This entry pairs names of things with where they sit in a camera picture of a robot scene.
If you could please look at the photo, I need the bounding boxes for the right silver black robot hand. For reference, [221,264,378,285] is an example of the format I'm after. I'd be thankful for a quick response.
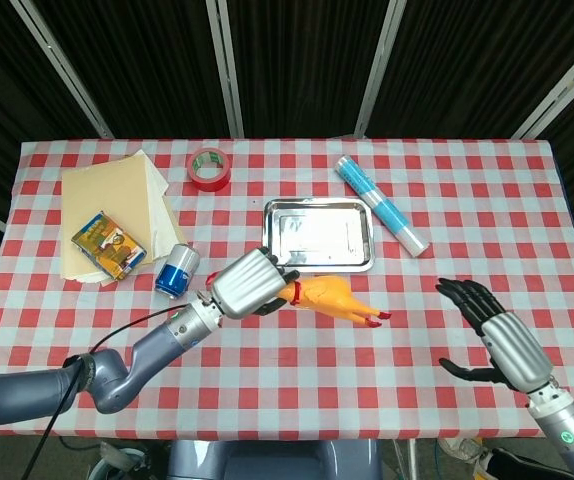
[434,278,563,396]

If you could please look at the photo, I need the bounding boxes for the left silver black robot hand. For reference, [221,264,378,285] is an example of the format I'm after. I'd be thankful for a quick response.
[195,247,301,321]

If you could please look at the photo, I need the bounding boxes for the yellow rubber chicken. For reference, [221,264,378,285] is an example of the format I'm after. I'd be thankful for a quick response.
[205,272,393,330]

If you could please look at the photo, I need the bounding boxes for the stainless steel rectangular tray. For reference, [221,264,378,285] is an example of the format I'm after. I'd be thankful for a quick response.
[261,197,376,275]

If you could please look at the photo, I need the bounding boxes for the blue and silver drink can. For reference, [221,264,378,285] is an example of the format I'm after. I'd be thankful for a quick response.
[154,243,202,300]

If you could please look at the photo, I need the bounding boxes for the red adhesive tape roll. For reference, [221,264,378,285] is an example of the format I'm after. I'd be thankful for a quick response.
[186,147,232,193]

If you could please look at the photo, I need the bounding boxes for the black shoe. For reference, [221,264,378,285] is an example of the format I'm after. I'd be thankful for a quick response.
[479,447,566,480]

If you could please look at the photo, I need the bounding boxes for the red white checkered tablecloth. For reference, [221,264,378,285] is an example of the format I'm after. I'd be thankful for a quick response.
[0,137,574,442]

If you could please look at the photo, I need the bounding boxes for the colourful printed snack packet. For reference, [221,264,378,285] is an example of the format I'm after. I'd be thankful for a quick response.
[70,211,148,280]

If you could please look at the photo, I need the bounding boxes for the cling film roll blue label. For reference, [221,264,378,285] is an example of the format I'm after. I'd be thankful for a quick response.
[335,154,432,259]

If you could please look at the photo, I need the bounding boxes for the stack of beige paper sheets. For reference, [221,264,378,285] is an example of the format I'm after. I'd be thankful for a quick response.
[60,148,184,288]

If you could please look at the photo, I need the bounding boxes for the blue-grey robot torso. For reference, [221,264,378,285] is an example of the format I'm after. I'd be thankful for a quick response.
[166,438,383,480]

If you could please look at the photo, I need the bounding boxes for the white plastic bucket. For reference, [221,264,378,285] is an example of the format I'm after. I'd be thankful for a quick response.
[89,442,148,480]

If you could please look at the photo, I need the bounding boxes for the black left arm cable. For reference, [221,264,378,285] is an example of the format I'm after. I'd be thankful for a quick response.
[19,303,203,480]

